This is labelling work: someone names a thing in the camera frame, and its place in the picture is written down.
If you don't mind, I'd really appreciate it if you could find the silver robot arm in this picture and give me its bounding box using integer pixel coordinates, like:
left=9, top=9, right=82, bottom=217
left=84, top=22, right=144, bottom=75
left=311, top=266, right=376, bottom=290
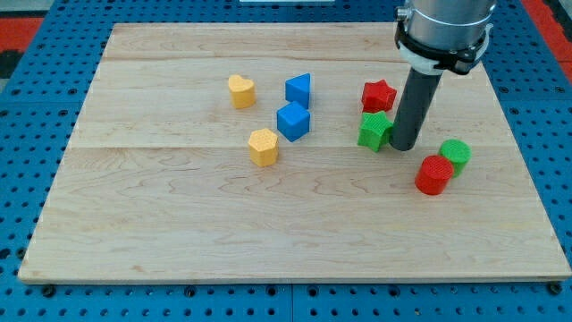
left=394, top=0, right=497, bottom=76

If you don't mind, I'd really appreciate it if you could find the yellow hexagon block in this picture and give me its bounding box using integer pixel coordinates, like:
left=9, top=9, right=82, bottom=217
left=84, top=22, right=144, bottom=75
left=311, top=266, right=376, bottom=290
left=248, top=128, right=279, bottom=167

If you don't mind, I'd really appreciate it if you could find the blue cube block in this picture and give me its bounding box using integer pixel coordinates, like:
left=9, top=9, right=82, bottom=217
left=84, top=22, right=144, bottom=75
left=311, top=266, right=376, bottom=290
left=276, top=101, right=311, bottom=142

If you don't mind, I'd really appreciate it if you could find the blue triangle block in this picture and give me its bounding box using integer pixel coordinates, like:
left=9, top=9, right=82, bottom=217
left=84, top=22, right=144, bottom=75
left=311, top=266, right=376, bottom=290
left=285, top=73, right=311, bottom=109

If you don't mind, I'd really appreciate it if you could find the wooden board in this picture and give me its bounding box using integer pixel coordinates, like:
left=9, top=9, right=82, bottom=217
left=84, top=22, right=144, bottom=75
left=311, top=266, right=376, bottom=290
left=19, top=23, right=571, bottom=284

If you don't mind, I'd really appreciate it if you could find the yellow heart block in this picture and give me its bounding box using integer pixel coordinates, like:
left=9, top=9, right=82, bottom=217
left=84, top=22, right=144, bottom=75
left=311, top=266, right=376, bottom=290
left=228, top=74, right=257, bottom=109

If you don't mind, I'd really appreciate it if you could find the green star block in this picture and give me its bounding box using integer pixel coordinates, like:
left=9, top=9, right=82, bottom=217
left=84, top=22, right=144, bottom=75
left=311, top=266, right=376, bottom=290
left=357, top=111, right=393, bottom=152

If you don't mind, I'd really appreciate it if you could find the red star block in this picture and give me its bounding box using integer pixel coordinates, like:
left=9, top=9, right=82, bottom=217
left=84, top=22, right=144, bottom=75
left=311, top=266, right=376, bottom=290
left=361, top=80, right=397, bottom=114

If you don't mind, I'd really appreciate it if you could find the red cylinder block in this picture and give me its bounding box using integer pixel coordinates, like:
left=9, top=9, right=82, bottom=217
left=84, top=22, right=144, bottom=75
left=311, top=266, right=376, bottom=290
left=415, top=155, right=454, bottom=195

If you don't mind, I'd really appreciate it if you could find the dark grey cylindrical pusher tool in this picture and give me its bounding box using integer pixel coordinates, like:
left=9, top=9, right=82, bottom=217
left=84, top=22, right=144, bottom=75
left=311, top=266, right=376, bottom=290
left=390, top=68, right=442, bottom=151

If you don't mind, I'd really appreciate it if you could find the green cylinder block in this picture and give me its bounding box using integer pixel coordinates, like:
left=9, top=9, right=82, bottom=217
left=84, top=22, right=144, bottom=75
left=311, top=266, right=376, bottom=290
left=439, top=139, right=472, bottom=177

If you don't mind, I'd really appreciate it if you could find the blue perforated table plate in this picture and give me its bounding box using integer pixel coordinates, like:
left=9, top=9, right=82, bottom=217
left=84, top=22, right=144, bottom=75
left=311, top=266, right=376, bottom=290
left=1, top=0, right=571, bottom=321

